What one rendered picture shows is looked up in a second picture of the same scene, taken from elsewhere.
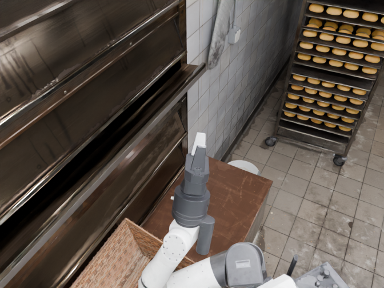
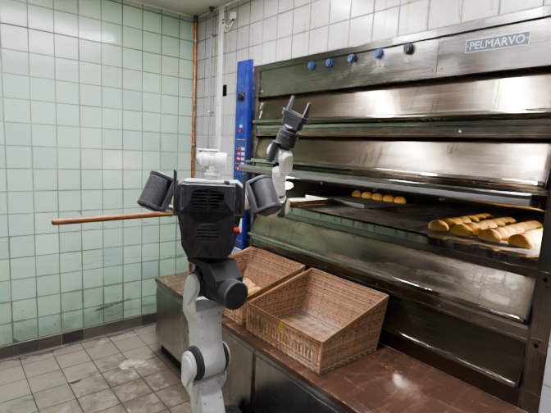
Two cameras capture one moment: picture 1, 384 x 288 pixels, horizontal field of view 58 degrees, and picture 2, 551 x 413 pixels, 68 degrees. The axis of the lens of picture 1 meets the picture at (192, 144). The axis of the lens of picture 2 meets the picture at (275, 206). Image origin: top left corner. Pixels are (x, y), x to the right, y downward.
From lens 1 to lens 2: 220 cm
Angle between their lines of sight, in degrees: 100
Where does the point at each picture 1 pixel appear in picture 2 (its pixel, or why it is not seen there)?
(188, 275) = not seen: hidden behind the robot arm
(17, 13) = (385, 75)
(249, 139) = not seen: outside the picture
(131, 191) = (407, 279)
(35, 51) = (384, 97)
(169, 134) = (495, 291)
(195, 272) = not seen: hidden behind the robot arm
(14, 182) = (343, 158)
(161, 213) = (428, 371)
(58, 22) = (407, 89)
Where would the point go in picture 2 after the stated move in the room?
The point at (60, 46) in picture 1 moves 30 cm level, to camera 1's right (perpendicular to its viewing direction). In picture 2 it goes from (397, 101) to (389, 92)
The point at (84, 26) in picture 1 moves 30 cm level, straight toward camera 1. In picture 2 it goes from (420, 97) to (354, 94)
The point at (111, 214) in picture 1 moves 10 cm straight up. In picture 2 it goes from (380, 270) to (381, 251)
